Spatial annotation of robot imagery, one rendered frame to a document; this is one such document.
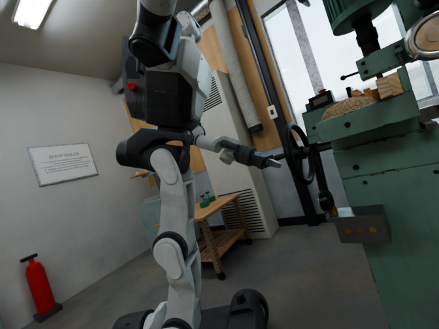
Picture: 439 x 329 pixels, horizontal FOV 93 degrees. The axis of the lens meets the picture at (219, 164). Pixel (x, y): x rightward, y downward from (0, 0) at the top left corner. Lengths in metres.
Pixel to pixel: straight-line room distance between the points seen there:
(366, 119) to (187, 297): 0.85
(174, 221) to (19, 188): 2.33
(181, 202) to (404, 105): 0.69
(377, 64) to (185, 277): 0.99
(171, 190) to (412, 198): 0.73
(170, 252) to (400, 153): 0.78
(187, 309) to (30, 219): 2.28
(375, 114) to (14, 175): 3.00
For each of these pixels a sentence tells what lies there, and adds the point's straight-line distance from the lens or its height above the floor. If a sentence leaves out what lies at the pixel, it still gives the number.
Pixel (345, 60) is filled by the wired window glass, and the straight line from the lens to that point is 2.31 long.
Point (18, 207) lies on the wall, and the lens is 2.97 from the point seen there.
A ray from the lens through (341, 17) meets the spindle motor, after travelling 0.93.
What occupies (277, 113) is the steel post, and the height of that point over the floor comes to 1.17.
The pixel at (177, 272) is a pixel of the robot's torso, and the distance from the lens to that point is 0.87.
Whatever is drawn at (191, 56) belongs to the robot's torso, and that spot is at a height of 1.24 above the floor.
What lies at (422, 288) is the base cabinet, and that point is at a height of 0.37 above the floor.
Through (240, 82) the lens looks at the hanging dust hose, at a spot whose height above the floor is 1.60.
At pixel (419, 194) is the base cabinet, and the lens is 0.76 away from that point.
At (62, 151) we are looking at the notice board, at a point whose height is 1.62.
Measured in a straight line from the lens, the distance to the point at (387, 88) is 0.56.
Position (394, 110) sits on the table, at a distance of 0.64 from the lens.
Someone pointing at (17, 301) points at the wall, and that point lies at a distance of 3.00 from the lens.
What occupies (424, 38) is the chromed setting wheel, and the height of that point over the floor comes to 1.02.
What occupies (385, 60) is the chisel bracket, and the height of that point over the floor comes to 1.03.
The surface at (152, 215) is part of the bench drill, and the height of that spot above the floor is 0.54.
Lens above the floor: 0.87
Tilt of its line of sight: level
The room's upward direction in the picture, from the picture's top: 18 degrees counter-clockwise
